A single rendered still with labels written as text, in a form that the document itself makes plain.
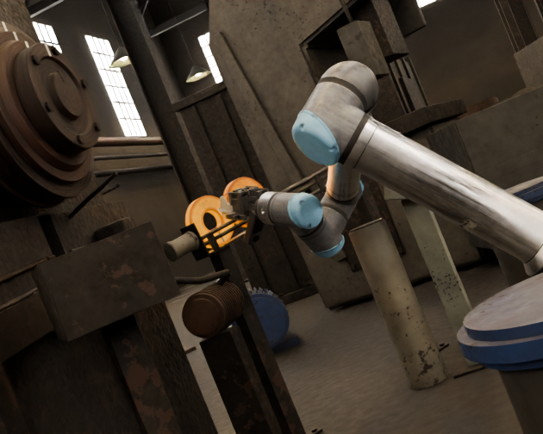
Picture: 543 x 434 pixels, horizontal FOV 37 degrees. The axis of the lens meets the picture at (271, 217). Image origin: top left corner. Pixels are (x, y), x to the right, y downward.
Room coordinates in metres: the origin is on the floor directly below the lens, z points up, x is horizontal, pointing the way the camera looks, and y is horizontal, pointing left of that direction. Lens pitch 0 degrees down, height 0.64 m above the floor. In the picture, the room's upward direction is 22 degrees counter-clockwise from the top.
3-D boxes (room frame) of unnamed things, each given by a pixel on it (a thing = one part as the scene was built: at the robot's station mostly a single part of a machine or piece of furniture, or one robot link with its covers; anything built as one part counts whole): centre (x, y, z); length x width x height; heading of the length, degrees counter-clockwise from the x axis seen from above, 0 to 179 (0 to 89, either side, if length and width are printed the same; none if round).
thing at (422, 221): (2.48, -0.42, 0.31); 0.24 x 0.16 x 0.62; 165
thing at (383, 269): (2.48, -0.26, 0.26); 0.12 x 0.12 x 0.52
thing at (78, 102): (1.99, 0.37, 1.11); 0.28 x 0.06 x 0.28; 165
